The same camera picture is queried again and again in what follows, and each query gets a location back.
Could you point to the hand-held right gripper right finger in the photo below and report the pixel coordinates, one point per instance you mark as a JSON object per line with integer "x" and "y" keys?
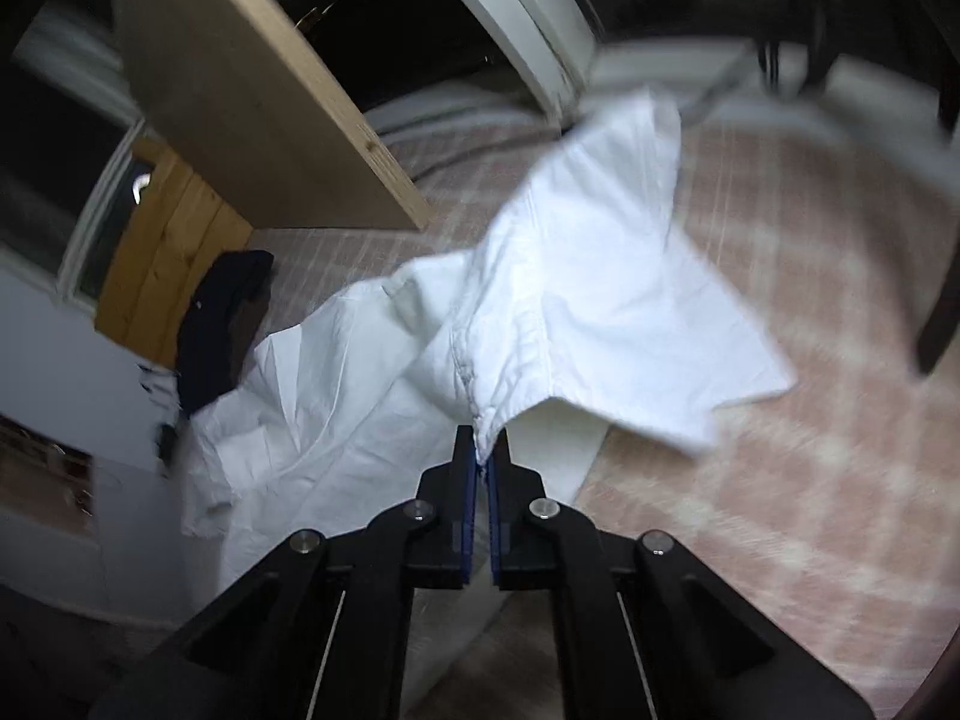
{"x": 501, "y": 517}

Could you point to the folded navy garment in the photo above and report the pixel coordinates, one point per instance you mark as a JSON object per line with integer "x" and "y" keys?
{"x": 217, "y": 330}

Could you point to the pine plank headboard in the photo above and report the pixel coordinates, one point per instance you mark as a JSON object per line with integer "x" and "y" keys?
{"x": 165, "y": 270}

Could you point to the plaid woven mat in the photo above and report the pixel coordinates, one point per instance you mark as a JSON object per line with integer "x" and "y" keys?
{"x": 787, "y": 502}

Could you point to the light wooden board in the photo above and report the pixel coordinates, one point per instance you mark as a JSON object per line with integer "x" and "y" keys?
{"x": 240, "y": 75}

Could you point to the white shirt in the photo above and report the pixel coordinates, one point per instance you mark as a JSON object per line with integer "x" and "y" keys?
{"x": 600, "y": 277}

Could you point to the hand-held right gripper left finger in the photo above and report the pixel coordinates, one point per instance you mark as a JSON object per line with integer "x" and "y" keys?
{"x": 469, "y": 517}

